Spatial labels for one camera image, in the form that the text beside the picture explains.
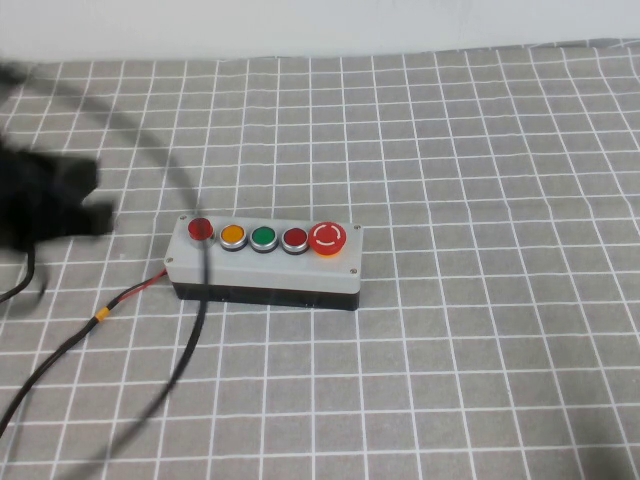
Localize black power cable yellow band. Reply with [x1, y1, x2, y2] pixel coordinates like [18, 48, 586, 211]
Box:
[0, 268, 170, 441]

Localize yellow push button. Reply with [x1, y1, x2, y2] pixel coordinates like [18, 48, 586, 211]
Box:
[218, 223, 248, 252]

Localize red emergency stop mushroom button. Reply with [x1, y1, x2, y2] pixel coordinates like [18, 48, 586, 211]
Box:
[307, 221, 347, 258]

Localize grey black button switch box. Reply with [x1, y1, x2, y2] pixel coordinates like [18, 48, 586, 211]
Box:
[163, 213, 364, 312]

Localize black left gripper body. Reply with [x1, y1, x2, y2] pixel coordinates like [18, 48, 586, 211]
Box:
[0, 142, 84, 254]

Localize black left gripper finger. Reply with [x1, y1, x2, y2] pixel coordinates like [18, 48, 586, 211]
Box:
[52, 155, 102, 202]
[78, 198, 117, 237]

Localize flat red push button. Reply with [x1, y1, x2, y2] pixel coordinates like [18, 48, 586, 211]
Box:
[280, 226, 310, 255]

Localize thick black cable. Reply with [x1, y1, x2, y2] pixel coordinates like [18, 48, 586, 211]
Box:
[0, 59, 214, 476]

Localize green push button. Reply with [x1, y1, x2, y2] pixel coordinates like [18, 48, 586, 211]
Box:
[248, 224, 279, 254]

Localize grey white-grid tablecloth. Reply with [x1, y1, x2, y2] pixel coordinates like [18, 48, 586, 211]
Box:
[0, 39, 640, 480]

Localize thin black cable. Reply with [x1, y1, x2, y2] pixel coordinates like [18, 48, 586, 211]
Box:
[0, 247, 49, 304]

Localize red illuminated push button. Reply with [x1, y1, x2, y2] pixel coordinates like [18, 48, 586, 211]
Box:
[187, 217, 215, 242]

